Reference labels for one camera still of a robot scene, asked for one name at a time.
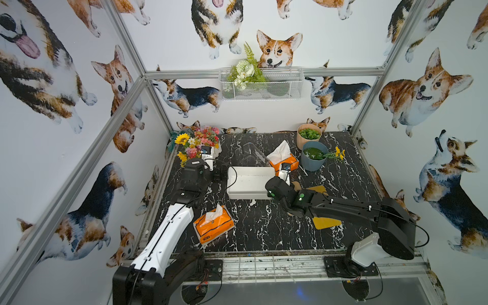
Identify clear plastic box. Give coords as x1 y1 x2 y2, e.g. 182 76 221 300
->
233 142 271 167

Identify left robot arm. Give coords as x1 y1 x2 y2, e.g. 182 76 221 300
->
112 158 213 304

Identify aluminium frame post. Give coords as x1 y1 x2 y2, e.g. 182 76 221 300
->
349 0 426 134

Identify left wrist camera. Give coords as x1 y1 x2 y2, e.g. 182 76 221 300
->
201 146 216 171

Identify white green artificial bouquet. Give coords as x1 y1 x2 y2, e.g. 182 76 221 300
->
224 42 268 92

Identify peach succulent pot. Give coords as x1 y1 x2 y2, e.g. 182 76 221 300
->
297 123 322 150

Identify orange tissue pack by pots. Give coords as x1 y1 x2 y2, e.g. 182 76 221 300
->
267 140 299 176

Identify colourful flowers white fence planter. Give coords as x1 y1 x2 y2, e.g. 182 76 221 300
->
166 127 220 168

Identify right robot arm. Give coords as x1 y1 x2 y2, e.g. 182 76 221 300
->
265 177 416 268

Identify yellow bamboo box lid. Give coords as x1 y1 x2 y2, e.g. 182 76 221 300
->
312 217 343 230

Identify yellow artificial flower sprig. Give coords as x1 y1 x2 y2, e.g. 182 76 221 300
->
318 147 346 161

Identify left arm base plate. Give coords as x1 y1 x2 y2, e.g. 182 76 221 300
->
187 259 224 283

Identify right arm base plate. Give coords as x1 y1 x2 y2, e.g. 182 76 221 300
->
324 256 379 279

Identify blue-grey flower pot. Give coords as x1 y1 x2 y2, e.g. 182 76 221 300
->
301 141 329 172

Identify white wire wall basket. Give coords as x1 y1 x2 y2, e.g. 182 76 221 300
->
219 67 304 101

